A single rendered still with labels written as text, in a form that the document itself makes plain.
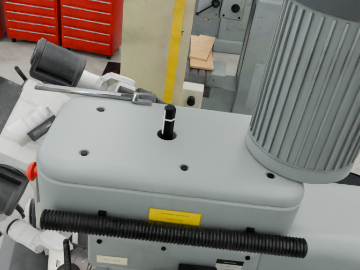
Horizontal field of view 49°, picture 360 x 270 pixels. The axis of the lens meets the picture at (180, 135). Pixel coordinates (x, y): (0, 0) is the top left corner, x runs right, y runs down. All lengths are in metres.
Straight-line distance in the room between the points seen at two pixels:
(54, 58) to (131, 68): 1.37
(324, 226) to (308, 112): 0.29
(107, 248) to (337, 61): 0.51
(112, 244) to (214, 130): 0.29
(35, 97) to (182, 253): 0.70
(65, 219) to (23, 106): 0.62
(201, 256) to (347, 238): 0.28
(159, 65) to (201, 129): 1.81
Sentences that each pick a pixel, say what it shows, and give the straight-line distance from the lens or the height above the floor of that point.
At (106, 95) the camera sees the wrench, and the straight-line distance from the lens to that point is 0.83.
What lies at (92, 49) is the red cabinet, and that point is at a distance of 5.64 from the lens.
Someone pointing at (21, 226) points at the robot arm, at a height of 1.21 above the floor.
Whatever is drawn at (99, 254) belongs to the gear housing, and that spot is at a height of 1.68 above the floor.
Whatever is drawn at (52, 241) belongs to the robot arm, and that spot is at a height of 1.24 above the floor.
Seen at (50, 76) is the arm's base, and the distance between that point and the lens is 1.28.
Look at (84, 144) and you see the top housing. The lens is 0.69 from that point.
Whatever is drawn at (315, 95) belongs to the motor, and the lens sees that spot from 0.62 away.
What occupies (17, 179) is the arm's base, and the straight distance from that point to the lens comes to 1.27.
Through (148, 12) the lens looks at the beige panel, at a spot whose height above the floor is 1.59.
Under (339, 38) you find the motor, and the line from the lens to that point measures 0.59.
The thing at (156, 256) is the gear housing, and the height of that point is 1.69.
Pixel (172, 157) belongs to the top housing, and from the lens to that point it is 0.68.
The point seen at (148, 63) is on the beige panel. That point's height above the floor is 1.26.
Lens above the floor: 2.30
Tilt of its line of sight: 34 degrees down
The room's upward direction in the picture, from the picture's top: 9 degrees clockwise
